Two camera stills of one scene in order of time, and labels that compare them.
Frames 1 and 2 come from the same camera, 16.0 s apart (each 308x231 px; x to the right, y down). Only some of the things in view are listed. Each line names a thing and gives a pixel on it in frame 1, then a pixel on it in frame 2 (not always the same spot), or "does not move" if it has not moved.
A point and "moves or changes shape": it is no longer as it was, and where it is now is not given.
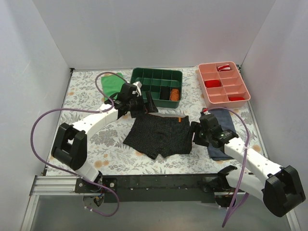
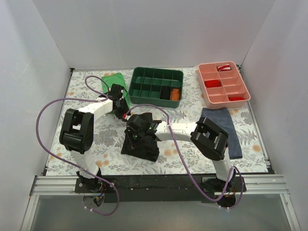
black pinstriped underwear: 164,134 moves or changes shape
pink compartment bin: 222,85 does not move
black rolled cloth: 165,93 does not move
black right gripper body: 197,134 → 131,134
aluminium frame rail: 44,185 does not move
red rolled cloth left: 212,83 does not move
